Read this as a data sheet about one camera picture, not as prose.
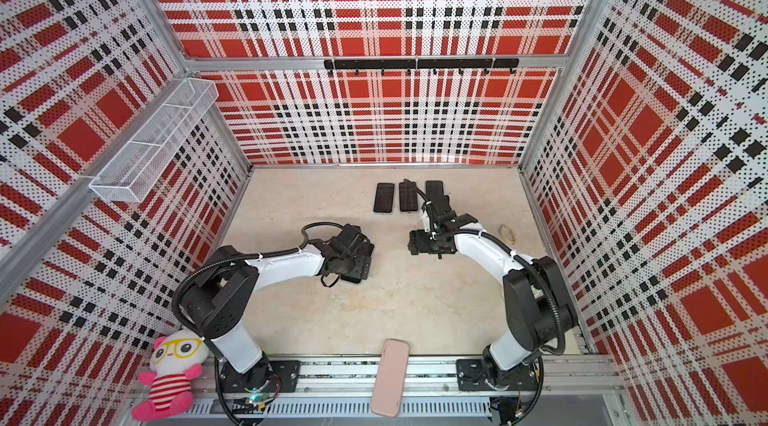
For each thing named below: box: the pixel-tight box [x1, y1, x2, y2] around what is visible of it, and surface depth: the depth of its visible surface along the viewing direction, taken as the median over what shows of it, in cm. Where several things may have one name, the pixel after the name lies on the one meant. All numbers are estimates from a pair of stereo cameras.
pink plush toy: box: [132, 329, 209, 422], surface depth 71 cm
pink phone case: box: [370, 339, 411, 418], surface depth 74 cm
